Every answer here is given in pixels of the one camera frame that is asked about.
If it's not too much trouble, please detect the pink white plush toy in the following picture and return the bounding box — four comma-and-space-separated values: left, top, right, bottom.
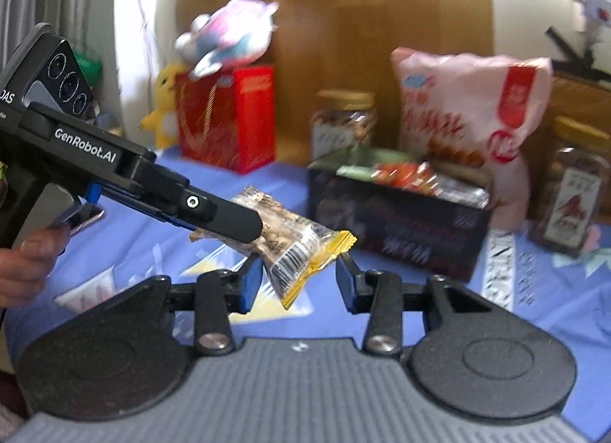
174, 0, 280, 82

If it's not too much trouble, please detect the dark nut jar gold lid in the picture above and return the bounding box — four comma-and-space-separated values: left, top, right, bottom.
529, 116, 611, 259

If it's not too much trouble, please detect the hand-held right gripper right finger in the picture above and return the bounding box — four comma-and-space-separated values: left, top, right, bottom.
336, 252, 495, 354

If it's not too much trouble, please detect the person's left hand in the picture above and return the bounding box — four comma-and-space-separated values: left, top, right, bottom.
0, 226, 72, 303

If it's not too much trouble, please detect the yellow duck plush toy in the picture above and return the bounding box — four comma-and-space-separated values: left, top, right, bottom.
139, 64, 184, 150

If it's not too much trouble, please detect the large pink snack bag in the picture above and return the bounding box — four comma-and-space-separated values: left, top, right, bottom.
390, 47, 554, 230

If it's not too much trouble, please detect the wooden board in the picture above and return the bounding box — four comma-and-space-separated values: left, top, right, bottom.
174, 0, 495, 167

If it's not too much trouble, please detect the blue printed blanket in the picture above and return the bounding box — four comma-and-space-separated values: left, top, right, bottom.
10, 147, 611, 443

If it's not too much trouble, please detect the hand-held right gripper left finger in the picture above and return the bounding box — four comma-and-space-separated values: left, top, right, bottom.
143, 257, 264, 355

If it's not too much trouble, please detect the black tin box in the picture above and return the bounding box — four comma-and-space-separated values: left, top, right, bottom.
307, 147, 493, 282

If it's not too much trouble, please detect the light nut jar gold lid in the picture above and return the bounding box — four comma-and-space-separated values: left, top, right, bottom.
310, 90, 378, 162

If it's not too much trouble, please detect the black smartphone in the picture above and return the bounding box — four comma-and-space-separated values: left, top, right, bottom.
71, 205, 106, 237

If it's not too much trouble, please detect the light green snack packet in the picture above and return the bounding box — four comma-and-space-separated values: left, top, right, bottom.
336, 164, 383, 182

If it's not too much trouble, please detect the clear nut snack packet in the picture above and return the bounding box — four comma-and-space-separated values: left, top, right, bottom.
430, 176, 490, 210

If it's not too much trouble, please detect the red snack packet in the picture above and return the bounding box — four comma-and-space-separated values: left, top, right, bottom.
375, 163, 442, 196

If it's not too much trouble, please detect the yellow-edged nut bar packet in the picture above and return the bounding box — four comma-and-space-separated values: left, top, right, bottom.
190, 187, 358, 311

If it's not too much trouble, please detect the green plastic item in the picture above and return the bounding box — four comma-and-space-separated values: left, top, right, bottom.
71, 54, 104, 91

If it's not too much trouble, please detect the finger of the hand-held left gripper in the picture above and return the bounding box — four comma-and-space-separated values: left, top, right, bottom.
142, 166, 266, 244

